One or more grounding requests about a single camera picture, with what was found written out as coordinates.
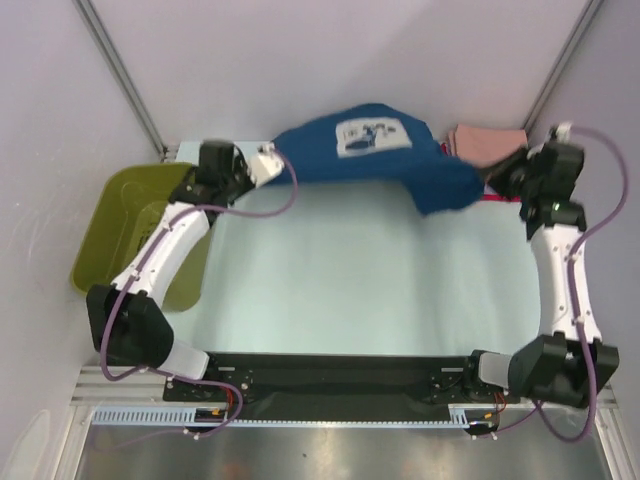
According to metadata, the right aluminium frame post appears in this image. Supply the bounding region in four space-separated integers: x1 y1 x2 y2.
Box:
522 0 606 135

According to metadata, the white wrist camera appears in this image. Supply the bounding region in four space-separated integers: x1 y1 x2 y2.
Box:
548 121 573 144
247 143 285 188

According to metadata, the aluminium frame post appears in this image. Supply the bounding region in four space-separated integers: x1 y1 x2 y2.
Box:
522 0 606 135
72 0 169 162

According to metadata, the white slotted cable duct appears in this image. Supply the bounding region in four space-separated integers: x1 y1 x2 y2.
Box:
92 406 497 429

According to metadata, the olive green plastic basket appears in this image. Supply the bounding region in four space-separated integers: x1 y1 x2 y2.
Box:
70 163 213 312

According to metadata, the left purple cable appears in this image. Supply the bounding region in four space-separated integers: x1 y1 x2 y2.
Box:
98 149 300 441

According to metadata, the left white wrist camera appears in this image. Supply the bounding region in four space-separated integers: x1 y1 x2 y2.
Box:
247 143 285 188

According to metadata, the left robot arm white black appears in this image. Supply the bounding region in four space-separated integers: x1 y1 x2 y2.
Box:
86 140 256 400

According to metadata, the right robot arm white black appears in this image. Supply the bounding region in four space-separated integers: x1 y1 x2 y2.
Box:
461 140 619 409

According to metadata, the dark blue t shirt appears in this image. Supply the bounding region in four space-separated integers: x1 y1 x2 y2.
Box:
272 103 484 215

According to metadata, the left aluminium frame post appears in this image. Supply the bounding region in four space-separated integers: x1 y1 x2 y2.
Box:
72 0 169 162

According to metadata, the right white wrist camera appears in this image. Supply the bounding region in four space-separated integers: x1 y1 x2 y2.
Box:
548 121 573 144

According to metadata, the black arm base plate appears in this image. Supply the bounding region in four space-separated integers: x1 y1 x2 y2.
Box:
163 353 520 423

